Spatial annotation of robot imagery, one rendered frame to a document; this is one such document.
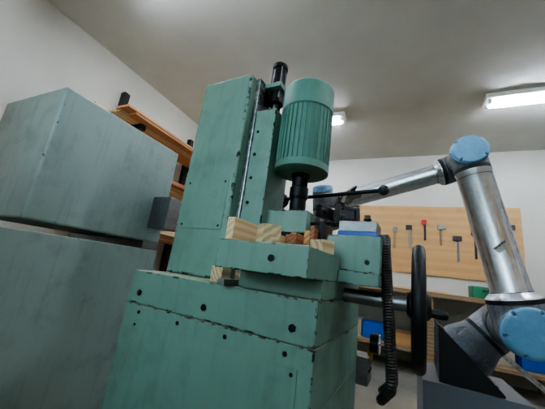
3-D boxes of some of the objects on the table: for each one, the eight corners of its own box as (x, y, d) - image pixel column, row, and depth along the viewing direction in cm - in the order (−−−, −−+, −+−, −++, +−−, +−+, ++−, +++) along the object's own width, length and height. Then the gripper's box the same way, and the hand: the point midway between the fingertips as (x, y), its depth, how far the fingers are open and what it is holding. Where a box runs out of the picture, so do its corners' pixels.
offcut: (320, 255, 68) (321, 242, 68) (333, 255, 64) (335, 241, 65) (308, 252, 66) (310, 239, 66) (322, 252, 62) (323, 238, 63)
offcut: (280, 245, 57) (282, 226, 58) (261, 242, 56) (263, 222, 57) (272, 246, 61) (275, 228, 62) (255, 243, 60) (257, 225, 61)
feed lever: (314, 265, 95) (263, 197, 107) (309, 257, 97) (260, 192, 110) (398, 198, 88) (334, 133, 100) (391, 191, 90) (329, 129, 103)
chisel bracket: (305, 238, 79) (307, 209, 81) (263, 235, 85) (266, 209, 87) (313, 242, 85) (315, 215, 87) (273, 239, 91) (276, 214, 93)
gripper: (346, 197, 113) (373, 182, 94) (345, 244, 108) (373, 238, 89) (327, 194, 112) (350, 178, 93) (324, 242, 106) (349, 235, 88)
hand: (354, 206), depth 90 cm, fingers open, 14 cm apart
